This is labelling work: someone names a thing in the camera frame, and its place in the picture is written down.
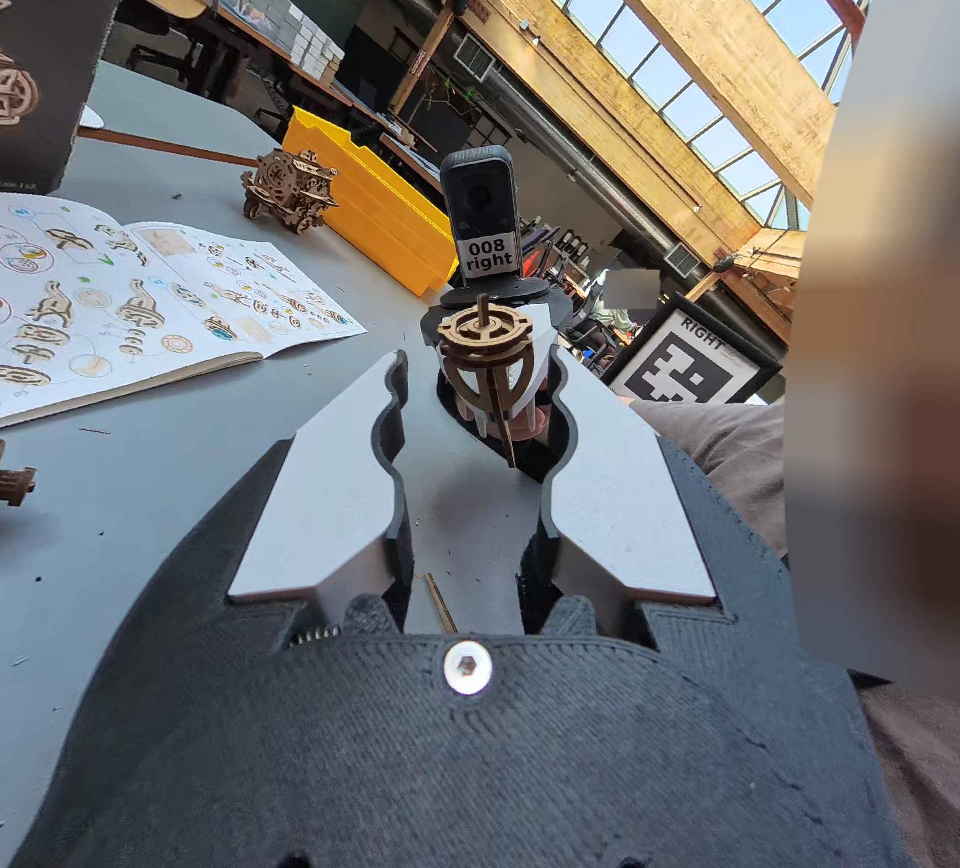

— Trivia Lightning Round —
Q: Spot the framed black-white marker sign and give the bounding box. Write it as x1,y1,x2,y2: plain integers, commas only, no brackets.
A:
602,292,785,405

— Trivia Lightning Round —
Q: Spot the yellow plastic bin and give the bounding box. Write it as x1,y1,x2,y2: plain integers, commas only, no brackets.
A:
281,106,460,297

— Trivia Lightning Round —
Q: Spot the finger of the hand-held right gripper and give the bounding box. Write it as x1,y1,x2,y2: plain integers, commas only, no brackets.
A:
436,341,481,419
521,303,562,389

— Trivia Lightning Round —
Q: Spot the person's grey-brown shirt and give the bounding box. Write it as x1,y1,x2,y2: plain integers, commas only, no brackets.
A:
630,399,960,868

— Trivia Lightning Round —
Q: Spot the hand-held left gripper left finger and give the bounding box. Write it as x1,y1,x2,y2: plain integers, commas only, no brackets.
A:
227,349,411,632

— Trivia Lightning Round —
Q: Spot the stack of white boxes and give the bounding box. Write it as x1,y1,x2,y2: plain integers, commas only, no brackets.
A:
223,0,346,86

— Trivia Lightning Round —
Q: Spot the short wooden stick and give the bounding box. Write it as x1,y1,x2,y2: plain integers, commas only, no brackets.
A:
423,571,460,634

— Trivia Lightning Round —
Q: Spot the thin wooden axle stick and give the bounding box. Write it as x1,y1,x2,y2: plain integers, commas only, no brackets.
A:
476,292,519,470

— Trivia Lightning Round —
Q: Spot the small wooden gear assembly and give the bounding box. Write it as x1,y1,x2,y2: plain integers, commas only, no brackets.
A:
0,439,39,509
437,304,539,435

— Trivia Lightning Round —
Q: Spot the person's right hand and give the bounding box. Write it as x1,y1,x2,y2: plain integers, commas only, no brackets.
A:
453,395,549,445

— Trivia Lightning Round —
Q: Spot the illustrated instruction booklet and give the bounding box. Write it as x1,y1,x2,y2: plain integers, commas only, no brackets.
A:
0,193,369,430

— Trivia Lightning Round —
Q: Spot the black kit box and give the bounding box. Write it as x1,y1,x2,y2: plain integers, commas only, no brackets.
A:
0,0,144,197

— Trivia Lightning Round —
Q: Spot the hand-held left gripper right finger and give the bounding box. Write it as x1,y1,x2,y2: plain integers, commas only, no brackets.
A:
536,343,719,631

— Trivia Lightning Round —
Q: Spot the large assembled wooden model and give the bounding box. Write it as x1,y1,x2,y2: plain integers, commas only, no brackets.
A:
240,146,341,236

